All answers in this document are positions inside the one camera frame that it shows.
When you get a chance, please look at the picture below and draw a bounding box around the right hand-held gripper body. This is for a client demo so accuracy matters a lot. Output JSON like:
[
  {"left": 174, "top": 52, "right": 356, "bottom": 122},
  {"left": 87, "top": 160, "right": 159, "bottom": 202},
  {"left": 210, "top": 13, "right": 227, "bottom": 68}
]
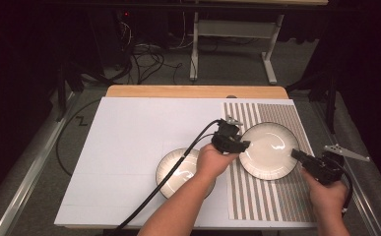
[{"left": 300, "top": 144, "right": 371, "bottom": 187}]

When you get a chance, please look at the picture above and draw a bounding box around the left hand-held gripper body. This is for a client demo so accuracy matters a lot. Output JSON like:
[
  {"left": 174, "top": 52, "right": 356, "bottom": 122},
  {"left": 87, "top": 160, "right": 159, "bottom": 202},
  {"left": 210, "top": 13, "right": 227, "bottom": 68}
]
[{"left": 211, "top": 116, "right": 245, "bottom": 154}]

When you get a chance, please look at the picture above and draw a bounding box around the white plate with dark rim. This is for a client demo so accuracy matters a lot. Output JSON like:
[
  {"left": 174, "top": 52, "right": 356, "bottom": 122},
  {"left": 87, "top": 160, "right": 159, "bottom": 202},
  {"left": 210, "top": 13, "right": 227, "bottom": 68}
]
[
  {"left": 156, "top": 147, "right": 217, "bottom": 201},
  {"left": 238, "top": 122, "right": 300, "bottom": 181}
]

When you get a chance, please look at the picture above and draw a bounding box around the person's left hand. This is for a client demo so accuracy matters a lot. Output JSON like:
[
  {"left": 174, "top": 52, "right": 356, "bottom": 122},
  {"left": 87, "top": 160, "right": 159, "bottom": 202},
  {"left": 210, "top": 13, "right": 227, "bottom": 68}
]
[{"left": 195, "top": 143, "right": 240, "bottom": 181}]

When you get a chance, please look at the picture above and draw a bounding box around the person's right hand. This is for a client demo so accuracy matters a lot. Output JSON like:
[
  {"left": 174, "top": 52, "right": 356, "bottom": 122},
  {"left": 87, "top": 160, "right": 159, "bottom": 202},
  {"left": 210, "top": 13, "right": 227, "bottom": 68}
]
[{"left": 300, "top": 168, "right": 349, "bottom": 214}]

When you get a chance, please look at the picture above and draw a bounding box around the striped grey and white mat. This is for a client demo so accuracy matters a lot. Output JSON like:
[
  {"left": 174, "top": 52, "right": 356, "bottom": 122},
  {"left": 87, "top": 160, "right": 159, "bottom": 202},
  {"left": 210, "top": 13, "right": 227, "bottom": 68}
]
[{"left": 222, "top": 101, "right": 318, "bottom": 224}]

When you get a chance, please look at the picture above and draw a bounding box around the black metal stand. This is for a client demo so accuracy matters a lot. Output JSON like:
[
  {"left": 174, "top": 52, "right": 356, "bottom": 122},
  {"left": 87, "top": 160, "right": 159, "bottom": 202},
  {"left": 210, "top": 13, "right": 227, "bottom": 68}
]
[
  {"left": 286, "top": 70, "right": 339, "bottom": 135},
  {"left": 55, "top": 62, "right": 85, "bottom": 123}
]

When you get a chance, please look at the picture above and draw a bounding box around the white board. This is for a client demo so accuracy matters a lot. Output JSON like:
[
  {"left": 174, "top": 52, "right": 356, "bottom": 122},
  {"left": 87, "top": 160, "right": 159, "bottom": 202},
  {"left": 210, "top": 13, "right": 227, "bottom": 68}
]
[{"left": 53, "top": 96, "right": 319, "bottom": 230}]

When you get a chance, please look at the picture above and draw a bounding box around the dark box with red light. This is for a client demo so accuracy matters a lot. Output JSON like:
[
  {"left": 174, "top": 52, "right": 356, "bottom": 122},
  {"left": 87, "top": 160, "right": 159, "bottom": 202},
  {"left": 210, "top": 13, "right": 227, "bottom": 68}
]
[{"left": 91, "top": 8, "right": 137, "bottom": 67}]

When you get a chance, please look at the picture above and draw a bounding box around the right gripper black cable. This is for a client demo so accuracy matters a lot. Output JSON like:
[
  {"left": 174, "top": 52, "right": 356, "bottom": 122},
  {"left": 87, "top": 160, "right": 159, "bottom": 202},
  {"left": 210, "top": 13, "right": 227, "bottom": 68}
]
[{"left": 334, "top": 159, "right": 355, "bottom": 218}]

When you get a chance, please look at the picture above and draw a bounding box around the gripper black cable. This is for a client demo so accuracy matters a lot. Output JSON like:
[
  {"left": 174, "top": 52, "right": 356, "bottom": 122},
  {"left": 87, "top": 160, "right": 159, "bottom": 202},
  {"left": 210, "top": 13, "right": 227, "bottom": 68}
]
[
  {"left": 334, "top": 159, "right": 355, "bottom": 218},
  {"left": 107, "top": 119, "right": 222, "bottom": 236}
]

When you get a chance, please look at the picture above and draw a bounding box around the aluminium floor rail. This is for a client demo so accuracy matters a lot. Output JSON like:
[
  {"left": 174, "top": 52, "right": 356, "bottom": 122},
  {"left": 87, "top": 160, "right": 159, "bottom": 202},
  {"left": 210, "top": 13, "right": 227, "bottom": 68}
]
[
  {"left": 0, "top": 91, "right": 83, "bottom": 236},
  {"left": 309, "top": 97, "right": 381, "bottom": 236}
]

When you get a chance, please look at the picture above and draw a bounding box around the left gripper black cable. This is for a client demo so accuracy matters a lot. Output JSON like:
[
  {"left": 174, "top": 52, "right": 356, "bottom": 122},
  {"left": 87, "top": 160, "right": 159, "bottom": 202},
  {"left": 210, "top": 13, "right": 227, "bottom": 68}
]
[{"left": 107, "top": 119, "right": 222, "bottom": 236}]

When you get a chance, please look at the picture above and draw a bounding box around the white metal table frame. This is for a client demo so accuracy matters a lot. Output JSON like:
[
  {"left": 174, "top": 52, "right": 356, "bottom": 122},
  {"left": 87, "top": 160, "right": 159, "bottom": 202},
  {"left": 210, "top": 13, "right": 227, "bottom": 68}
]
[{"left": 181, "top": 0, "right": 330, "bottom": 86}]

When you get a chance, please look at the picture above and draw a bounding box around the tangle of floor cables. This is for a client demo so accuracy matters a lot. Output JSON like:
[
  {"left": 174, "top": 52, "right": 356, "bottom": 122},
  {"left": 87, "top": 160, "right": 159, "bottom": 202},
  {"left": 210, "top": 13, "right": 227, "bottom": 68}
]
[{"left": 112, "top": 38, "right": 184, "bottom": 86}]

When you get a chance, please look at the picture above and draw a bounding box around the long black floor cable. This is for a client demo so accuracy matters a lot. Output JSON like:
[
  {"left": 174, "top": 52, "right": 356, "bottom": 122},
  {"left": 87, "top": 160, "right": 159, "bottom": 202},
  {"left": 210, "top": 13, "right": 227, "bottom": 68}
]
[{"left": 55, "top": 98, "right": 102, "bottom": 177}]

